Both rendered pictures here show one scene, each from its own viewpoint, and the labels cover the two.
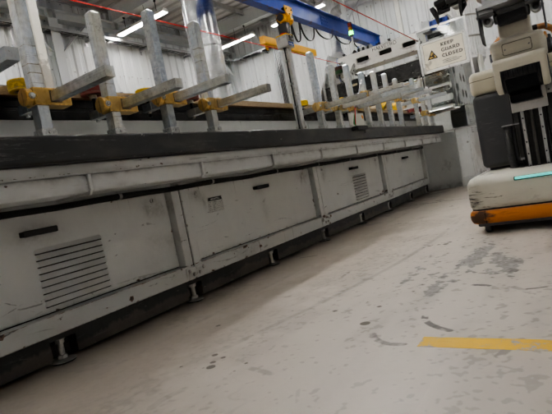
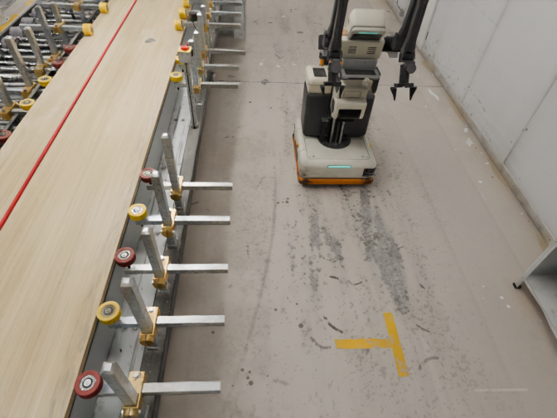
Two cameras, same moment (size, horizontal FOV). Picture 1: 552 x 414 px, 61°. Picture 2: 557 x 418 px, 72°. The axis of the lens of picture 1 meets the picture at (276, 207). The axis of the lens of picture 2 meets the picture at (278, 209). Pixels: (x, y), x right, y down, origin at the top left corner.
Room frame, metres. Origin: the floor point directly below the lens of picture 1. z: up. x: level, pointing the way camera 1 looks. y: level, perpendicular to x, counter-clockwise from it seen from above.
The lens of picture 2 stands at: (0.61, 0.66, 2.19)
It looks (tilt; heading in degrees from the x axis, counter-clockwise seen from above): 47 degrees down; 320
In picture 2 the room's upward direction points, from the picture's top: 4 degrees clockwise
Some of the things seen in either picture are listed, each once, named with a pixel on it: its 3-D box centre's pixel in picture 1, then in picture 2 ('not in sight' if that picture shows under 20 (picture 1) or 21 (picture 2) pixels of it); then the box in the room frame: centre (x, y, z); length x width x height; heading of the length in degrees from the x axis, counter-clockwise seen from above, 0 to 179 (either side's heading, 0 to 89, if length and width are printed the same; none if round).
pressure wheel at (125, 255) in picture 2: (94, 100); (127, 262); (1.68, 0.56, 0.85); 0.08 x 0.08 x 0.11
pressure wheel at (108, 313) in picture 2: (24, 97); (112, 317); (1.48, 0.70, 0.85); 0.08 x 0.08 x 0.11
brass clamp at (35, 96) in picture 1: (45, 98); (149, 326); (1.39, 0.60, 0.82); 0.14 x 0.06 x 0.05; 146
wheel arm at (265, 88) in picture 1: (227, 102); (190, 186); (1.99, 0.12, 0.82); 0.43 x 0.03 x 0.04; 56
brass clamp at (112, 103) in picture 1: (117, 105); (161, 272); (1.59, 0.46, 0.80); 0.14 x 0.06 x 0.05; 146
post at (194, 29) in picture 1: (204, 78); (173, 175); (1.99, 0.19, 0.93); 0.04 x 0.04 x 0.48; 56
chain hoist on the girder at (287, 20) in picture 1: (287, 29); not in sight; (8.09, -0.77, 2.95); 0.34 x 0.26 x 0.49; 146
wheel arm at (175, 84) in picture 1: (133, 101); (176, 269); (1.57, 0.40, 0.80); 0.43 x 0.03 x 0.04; 56
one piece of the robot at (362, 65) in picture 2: (510, 11); (357, 76); (2.15, -1.21, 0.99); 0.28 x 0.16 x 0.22; 56
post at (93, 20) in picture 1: (106, 84); (157, 267); (1.58, 0.47, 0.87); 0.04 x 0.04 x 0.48; 56
